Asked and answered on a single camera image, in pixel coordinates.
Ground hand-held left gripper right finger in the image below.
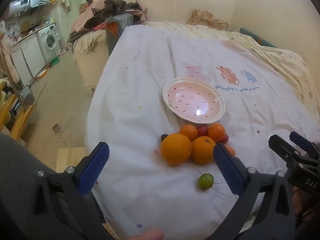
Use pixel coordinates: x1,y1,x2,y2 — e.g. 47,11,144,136
202,144,295,240

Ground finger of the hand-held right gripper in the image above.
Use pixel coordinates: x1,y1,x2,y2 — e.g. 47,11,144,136
289,131,320,157
269,134,300,165

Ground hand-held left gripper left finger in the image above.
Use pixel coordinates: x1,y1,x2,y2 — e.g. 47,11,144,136
34,142,114,240

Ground large orange with stem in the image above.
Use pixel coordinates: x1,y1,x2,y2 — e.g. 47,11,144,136
190,136,217,165

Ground large smooth orange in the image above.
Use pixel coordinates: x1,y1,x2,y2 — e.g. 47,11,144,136
161,133,192,166

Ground pink seed-patterned plate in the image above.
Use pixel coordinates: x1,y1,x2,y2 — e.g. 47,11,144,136
162,77,226,124

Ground person's right hand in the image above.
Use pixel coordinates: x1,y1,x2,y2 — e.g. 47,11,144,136
292,188,320,229

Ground green lime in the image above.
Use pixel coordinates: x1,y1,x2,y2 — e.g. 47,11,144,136
198,173,214,191

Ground cream patterned quilt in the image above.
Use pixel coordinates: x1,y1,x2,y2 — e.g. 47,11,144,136
142,21,320,135

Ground yellow wooden rack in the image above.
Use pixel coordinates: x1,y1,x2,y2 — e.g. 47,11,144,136
0,82,34,140

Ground metal dustpan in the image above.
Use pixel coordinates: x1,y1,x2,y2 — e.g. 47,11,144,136
19,86,35,107

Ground teal pillow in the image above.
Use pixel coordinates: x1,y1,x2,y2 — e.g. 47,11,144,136
239,27,277,48

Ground cream sofa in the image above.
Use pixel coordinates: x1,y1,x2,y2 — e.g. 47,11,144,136
72,30,110,94

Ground green broom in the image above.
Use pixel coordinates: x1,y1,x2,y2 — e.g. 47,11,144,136
32,56,60,80

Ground white kitchen cabinets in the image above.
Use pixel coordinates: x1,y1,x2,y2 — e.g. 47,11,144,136
10,34,47,85

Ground white washing machine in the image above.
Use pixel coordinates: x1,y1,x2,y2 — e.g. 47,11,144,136
36,24,61,62

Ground pink hanging garment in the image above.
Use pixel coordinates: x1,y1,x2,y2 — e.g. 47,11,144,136
0,34,19,83

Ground grey and orange backpack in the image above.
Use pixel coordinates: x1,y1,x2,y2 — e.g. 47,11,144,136
105,14,134,55

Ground floral pillow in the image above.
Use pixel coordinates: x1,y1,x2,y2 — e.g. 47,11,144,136
187,9,230,31

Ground pile of clothes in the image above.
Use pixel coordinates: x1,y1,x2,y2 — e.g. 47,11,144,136
67,0,148,45

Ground silver range hood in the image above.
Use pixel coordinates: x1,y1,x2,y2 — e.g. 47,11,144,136
9,0,49,15

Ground thin floor cable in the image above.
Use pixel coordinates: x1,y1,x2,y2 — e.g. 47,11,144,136
56,116,85,143

